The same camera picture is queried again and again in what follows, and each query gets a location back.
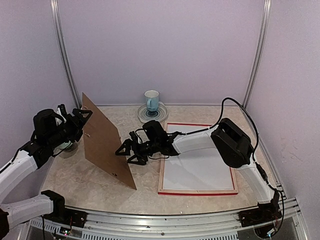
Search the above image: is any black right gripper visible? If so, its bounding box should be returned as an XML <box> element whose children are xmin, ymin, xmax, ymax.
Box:
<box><xmin>115</xmin><ymin>138</ymin><xmax>160</xmax><ymax>165</ymax></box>

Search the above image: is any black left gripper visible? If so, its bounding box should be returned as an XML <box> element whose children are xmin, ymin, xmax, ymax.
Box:
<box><xmin>46</xmin><ymin>108</ymin><xmax>93</xmax><ymax>149</ymax></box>

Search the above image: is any brown cardboard backing board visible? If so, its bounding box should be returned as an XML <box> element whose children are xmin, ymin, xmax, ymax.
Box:
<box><xmin>82</xmin><ymin>93</ymin><xmax>137</xmax><ymax>190</ymax></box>

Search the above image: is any red wooden picture frame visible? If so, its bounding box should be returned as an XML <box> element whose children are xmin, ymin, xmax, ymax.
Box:
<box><xmin>158</xmin><ymin>122</ymin><xmax>238</xmax><ymax>196</ymax></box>

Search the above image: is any cat photo print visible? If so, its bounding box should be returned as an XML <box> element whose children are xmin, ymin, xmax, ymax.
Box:
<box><xmin>161</xmin><ymin>124</ymin><xmax>236</xmax><ymax>191</ymax></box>

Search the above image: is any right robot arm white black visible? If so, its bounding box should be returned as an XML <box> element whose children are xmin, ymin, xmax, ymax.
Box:
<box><xmin>115</xmin><ymin>118</ymin><xmax>285</xmax><ymax>226</ymax></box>

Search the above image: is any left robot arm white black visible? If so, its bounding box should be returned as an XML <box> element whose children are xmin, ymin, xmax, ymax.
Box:
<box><xmin>0</xmin><ymin>104</ymin><xmax>93</xmax><ymax>238</ymax></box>

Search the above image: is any small green ceramic bowl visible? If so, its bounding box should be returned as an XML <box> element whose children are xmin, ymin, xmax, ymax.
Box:
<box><xmin>56</xmin><ymin>141</ymin><xmax>78</xmax><ymax>153</ymax></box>

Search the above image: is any striped ceramic plate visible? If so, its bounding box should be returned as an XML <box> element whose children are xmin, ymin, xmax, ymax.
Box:
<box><xmin>137</xmin><ymin>101</ymin><xmax>169</xmax><ymax>123</ymax></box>

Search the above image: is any light blue ceramic mug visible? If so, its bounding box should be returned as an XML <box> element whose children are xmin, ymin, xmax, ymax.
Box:
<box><xmin>144</xmin><ymin>90</ymin><xmax>159</xmax><ymax>112</ymax></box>

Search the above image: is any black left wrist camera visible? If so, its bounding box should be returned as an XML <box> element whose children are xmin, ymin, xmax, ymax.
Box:
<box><xmin>55</xmin><ymin>104</ymin><xmax>67</xmax><ymax>125</ymax></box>

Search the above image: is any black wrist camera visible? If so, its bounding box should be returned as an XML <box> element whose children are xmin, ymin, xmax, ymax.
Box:
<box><xmin>55</xmin><ymin>104</ymin><xmax>67</xmax><ymax>125</ymax></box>
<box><xmin>129</xmin><ymin>131</ymin><xmax>142</xmax><ymax>144</ymax></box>

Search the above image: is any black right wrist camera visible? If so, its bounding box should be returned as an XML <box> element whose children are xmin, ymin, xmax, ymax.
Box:
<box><xmin>129</xmin><ymin>131</ymin><xmax>142</xmax><ymax>144</ymax></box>

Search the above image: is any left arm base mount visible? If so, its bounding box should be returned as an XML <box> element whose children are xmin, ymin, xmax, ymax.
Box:
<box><xmin>43</xmin><ymin>208</ymin><xmax>88</xmax><ymax>228</ymax></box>

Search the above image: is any left aluminium corner post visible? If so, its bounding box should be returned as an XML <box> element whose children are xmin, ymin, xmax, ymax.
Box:
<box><xmin>50</xmin><ymin>0</ymin><xmax>82</xmax><ymax>108</ymax></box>

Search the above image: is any aluminium corner post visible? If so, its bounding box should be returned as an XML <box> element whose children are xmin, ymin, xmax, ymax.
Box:
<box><xmin>242</xmin><ymin>0</ymin><xmax>272</xmax><ymax>109</ymax></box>
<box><xmin>50</xmin><ymin>0</ymin><xmax>82</xmax><ymax>108</ymax></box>

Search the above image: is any aluminium front rail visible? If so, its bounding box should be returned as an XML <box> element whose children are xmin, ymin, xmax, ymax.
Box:
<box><xmin>17</xmin><ymin>197</ymin><xmax>307</xmax><ymax>240</ymax></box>

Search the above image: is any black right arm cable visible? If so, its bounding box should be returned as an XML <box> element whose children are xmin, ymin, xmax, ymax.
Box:
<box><xmin>179</xmin><ymin>97</ymin><xmax>287</xmax><ymax>226</ymax></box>

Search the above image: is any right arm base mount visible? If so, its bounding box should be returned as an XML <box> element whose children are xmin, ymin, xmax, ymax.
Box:
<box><xmin>238</xmin><ymin>201</ymin><xmax>283</xmax><ymax>240</ymax></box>

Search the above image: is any right aluminium corner post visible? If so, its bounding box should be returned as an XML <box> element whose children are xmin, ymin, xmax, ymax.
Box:
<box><xmin>242</xmin><ymin>0</ymin><xmax>272</xmax><ymax>109</ymax></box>

